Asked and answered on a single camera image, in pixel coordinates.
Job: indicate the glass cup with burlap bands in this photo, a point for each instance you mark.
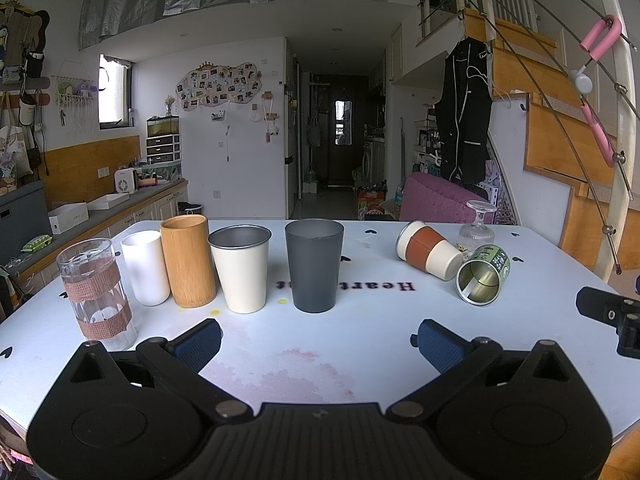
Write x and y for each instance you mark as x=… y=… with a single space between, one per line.
x=95 y=287

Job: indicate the fish tank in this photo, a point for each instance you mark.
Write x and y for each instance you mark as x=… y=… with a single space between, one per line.
x=162 y=126

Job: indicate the orange cardboard box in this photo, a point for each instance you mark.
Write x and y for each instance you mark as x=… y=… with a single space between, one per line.
x=371 y=202

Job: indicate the black coat with white piping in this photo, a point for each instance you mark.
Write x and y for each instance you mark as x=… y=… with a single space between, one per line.
x=462 y=120

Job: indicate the white round device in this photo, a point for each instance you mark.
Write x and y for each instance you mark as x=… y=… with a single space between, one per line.
x=582 y=82

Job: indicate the white cardboard box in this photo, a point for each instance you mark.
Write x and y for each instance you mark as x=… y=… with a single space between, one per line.
x=67 y=217

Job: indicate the kitchen counter cabinet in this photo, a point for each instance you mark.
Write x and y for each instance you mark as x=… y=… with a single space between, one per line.
x=145 y=207

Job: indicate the white cup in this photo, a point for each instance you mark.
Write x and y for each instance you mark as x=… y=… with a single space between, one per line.
x=146 y=270

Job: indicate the white stair post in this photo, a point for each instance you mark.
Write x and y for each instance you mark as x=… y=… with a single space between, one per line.
x=619 y=200

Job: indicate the cream cup with brown sleeve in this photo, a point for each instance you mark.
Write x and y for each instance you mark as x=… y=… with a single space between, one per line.
x=425 y=250

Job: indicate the window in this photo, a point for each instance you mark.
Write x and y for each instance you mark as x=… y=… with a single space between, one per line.
x=114 y=92

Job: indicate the white flat tray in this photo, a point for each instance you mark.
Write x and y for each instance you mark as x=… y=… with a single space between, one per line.
x=109 y=201

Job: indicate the bamboo cup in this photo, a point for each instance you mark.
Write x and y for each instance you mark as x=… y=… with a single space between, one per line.
x=189 y=265

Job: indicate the cloud-shaped photo board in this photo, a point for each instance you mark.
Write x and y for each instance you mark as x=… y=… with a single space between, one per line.
x=220 y=85

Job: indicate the wooden staircase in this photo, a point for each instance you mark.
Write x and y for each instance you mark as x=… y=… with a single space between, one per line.
x=545 y=125

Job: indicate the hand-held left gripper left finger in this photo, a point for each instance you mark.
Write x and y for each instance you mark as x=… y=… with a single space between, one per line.
x=200 y=346

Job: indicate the dark grey cup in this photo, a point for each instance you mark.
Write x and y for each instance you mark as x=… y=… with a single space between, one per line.
x=314 y=270

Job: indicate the clear glass goblet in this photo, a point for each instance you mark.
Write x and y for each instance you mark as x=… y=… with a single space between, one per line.
x=475 y=232

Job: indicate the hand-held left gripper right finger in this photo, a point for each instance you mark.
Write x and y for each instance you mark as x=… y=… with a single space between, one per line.
x=440 y=347

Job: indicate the water bottle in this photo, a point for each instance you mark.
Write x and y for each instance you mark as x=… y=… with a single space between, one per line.
x=399 y=200

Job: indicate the grey storage box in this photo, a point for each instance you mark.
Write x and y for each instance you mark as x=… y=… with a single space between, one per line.
x=20 y=220

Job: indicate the green packet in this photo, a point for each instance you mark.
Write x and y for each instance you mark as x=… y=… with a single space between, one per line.
x=37 y=243

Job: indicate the cream metal cup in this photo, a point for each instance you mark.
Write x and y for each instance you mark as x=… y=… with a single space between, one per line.
x=242 y=280

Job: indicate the white drawer unit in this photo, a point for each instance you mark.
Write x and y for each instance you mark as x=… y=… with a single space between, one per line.
x=163 y=149

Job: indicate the pink armchair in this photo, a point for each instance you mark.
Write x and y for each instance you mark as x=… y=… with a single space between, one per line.
x=435 y=200

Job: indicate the white countertop appliance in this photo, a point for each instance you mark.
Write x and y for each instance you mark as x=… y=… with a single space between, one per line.
x=125 y=181

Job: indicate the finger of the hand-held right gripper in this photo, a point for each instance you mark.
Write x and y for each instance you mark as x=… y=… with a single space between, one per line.
x=600 y=305

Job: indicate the wall hanging rack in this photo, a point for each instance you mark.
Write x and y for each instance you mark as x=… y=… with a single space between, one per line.
x=74 y=92

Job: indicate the green printed tin cup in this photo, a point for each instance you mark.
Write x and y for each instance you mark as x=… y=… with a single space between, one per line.
x=492 y=265

